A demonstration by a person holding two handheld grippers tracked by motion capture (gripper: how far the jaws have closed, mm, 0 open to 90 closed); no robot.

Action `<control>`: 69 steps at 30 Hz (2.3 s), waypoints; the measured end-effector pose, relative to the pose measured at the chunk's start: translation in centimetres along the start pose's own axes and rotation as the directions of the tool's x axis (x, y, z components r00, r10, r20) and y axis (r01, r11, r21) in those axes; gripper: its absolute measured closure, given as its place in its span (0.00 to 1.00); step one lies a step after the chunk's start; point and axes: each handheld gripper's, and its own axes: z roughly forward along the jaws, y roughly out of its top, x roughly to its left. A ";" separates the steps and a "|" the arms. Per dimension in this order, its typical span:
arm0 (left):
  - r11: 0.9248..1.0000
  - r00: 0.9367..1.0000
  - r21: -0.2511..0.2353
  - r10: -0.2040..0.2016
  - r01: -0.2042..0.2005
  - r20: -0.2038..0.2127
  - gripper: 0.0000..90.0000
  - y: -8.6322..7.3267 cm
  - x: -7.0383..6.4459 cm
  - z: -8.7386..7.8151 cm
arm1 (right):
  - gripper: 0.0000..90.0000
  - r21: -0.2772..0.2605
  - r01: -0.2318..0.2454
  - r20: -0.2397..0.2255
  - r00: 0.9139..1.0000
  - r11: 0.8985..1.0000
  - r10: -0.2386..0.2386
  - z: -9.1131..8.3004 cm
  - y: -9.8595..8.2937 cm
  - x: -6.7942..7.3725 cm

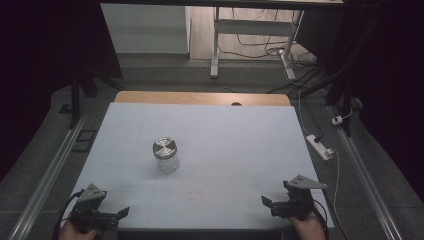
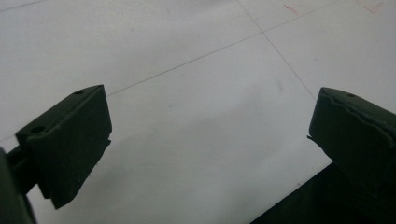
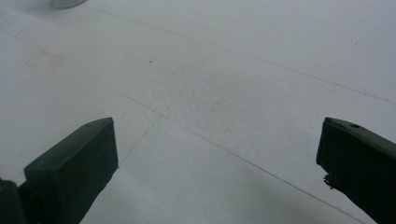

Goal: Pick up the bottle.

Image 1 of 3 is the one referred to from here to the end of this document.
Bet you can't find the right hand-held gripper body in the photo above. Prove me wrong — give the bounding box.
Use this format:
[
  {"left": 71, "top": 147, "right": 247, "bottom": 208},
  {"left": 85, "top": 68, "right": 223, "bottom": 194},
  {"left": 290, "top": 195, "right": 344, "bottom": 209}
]
[{"left": 277, "top": 174, "right": 328, "bottom": 222}]

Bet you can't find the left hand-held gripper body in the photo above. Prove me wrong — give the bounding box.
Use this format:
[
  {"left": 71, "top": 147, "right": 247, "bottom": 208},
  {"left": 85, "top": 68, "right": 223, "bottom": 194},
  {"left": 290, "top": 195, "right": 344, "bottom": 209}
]
[{"left": 68, "top": 183, "right": 120, "bottom": 234}]

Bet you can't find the clear glass jar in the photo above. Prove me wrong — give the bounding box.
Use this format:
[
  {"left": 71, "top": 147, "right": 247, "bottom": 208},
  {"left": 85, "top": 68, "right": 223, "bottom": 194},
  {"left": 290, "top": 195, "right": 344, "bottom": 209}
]
[{"left": 154, "top": 151, "right": 181, "bottom": 174}]

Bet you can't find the person's right hand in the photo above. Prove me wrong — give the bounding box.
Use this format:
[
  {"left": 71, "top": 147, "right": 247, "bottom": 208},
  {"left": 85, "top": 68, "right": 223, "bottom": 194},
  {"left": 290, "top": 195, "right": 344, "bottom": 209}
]
[{"left": 287, "top": 209, "right": 328, "bottom": 240}]

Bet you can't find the person's left hand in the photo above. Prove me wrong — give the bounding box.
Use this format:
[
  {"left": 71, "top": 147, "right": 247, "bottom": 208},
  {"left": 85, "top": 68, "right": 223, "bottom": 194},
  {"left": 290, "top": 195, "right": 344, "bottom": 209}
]
[{"left": 58, "top": 219, "right": 98, "bottom": 240}]

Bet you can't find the white power strip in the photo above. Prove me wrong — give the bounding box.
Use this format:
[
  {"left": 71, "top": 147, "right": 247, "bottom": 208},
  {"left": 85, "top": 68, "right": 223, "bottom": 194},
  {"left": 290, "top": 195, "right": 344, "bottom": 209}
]
[{"left": 305, "top": 134, "right": 335, "bottom": 162}]

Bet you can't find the black metal stand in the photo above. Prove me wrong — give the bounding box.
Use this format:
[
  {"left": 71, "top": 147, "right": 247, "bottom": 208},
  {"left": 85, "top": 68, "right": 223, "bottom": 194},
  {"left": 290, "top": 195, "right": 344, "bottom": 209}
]
[{"left": 59, "top": 70, "right": 101, "bottom": 130}]

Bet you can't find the wooden table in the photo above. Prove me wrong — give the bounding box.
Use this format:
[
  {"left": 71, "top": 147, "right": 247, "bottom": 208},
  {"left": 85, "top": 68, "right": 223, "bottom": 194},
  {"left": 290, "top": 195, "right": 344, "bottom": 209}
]
[{"left": 113, "top": 90, "right": 292, "bottom": 108}]

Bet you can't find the black curtain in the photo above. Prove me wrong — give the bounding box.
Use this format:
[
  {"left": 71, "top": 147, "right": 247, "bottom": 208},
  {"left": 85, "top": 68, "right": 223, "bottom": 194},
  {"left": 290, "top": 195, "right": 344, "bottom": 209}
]
[
  {"left": 295, "top": 0, "right": 424, "bottom": 194},
  {"left": 0, "top": 0, "right": 124, "bottom": 183}
]

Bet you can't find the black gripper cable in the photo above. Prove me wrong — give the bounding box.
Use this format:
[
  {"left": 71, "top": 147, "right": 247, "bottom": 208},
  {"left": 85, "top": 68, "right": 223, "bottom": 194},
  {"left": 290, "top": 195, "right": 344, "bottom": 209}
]
[
  {"left": 312, "top": 198, "right": 330, "bottom": 240},
  {"left": 52, "top": 189, "right": 85, "bottom": 240}
]

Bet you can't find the white cable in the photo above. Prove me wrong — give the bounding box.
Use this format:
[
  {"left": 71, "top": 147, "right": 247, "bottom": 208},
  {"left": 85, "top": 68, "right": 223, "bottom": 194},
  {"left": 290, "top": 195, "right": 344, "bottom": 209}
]
[{"left": 296, "top": 89, "right": 351, "bottom": 240}]

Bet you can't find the metal floor rail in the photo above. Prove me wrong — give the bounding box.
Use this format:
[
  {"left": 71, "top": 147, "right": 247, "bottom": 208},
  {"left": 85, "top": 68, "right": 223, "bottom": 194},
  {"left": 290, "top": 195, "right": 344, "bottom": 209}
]
[
  {"left": 327, "top": 105, "right": 405, "bottom": 240},
  {"left": 5, "top": 106, "right": 94, "bottom": 240}
]

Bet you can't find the bundle of black floor cables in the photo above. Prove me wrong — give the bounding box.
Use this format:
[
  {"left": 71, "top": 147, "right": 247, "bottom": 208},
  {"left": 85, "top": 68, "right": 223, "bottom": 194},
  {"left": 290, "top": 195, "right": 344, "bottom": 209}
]
[{"left": 218, "top": 8, "right": 334, "bottom": 96}]

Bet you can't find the white desk frame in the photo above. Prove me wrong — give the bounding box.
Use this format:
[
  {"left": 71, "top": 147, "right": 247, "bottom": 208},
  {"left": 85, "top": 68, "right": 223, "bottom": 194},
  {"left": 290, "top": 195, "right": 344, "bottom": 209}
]
[{"left": 209, "top": 6, "right": 305, "bottom": 81}]

